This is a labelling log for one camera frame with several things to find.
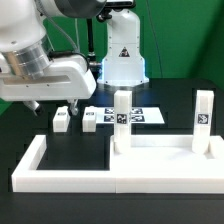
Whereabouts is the grey thin cable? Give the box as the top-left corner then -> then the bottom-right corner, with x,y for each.
75,18 -> 81,54

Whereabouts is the white U-shaped fence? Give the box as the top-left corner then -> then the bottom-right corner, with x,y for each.
11,135 -> 224,194

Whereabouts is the white desk top tray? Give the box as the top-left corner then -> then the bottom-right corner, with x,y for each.
110,135 -> 224,173

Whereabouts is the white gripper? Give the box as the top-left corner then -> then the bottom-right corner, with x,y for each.
0,55 -> 96,116

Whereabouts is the marker tag plate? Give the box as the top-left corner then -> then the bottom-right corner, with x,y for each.
96,107 -> 164,124

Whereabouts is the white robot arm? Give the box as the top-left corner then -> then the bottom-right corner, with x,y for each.
0,0 -> 149,114

